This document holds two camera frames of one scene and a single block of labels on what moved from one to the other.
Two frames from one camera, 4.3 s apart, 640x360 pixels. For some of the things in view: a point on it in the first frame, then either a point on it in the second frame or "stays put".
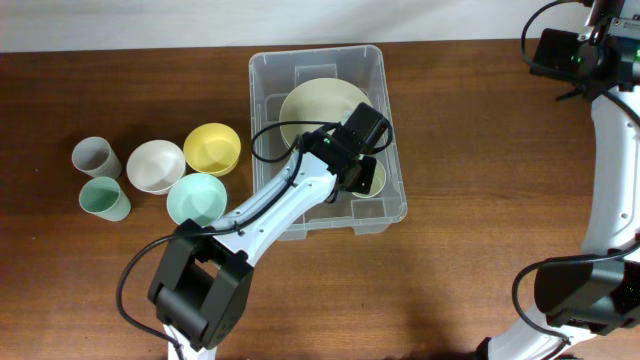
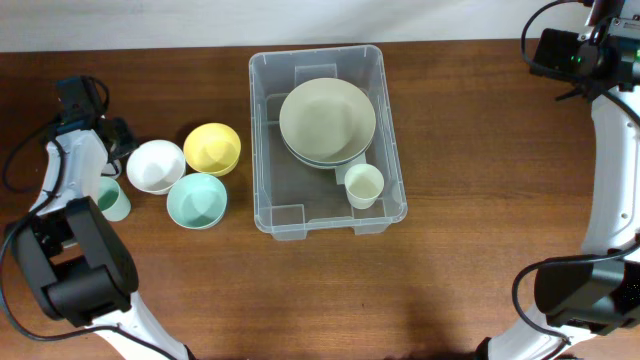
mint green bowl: (199, 197) stays put
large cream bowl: (317, 99) stays put
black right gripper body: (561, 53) stays put
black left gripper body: (365, 181) -> (129, 141)
